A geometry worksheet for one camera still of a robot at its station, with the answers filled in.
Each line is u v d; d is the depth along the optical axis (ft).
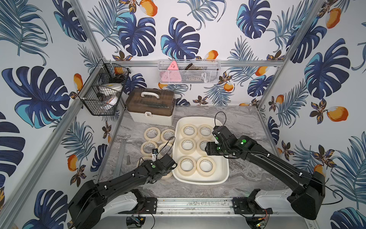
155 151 2.46
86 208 1.32
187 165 2.90
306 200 1.26
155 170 1.92
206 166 2.88
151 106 3.15
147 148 3.17
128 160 2.95
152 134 3.39
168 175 2.65
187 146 3.19
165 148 3.18
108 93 2.95
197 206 2.47
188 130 3.44
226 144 1.86
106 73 3.07
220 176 2.81
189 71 3.03
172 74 2.94
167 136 3.40
